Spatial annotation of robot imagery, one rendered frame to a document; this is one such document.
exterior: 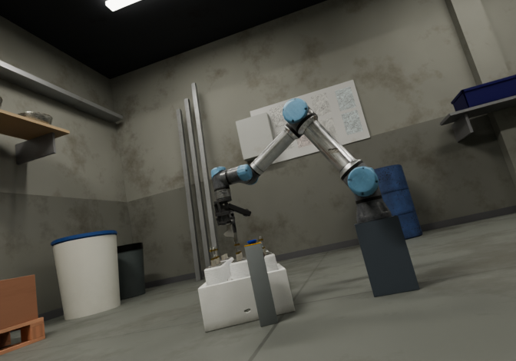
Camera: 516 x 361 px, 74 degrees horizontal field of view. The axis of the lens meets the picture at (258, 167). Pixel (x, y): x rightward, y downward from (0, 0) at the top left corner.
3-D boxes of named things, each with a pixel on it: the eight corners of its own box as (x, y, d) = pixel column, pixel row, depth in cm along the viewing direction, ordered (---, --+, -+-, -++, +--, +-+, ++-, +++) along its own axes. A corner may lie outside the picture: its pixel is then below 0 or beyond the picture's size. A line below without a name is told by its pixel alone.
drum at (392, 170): (415, 233, 409) (395, 168, 426) (430, 234, 357) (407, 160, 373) (370, 243, 416) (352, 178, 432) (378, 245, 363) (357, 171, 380)
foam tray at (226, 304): (286, 296, 185) (279, 263, 189) (295, 311, 147) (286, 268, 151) (214, 313, 183) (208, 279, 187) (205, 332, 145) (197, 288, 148)
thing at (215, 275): (211, 308, 158) (204, 268, 162) (232, 303, 159) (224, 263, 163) (210, 312, 149) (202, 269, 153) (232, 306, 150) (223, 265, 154)
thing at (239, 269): (232, 305, 154) (224, 264, 158) (246, 299, 162) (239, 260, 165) (248, 304, 148) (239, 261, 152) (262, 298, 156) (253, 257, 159)
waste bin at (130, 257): (124, 296, 440) (117, 249, 452) (157, 289, 429) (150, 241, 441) (98, 305, 395) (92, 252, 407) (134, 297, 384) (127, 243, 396)
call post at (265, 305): (277, 319, 141) (260, 243, 147) (278, 322, 134) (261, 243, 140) (259, 322, 140) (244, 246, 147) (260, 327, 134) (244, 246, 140)
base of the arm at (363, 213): (389, 216, 159) (384, 195, 161) (394, 216, 145) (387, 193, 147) (357, 223, 163) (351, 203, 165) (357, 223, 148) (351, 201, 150)
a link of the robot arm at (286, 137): (305, 107, 176) (239, 175, 183) (300, 101, 165) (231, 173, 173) (321, 122, 172) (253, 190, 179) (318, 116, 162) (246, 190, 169)
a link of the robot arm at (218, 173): (223, 164, 162) (206, 169, 165) (227, 187, 160) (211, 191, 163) (229, 167, 170) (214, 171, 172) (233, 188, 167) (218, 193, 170)
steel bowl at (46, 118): (35, 138, 370) (34, 127, 372) (61, 129, 362) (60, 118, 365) (4, 130, 337) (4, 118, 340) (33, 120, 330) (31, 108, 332)
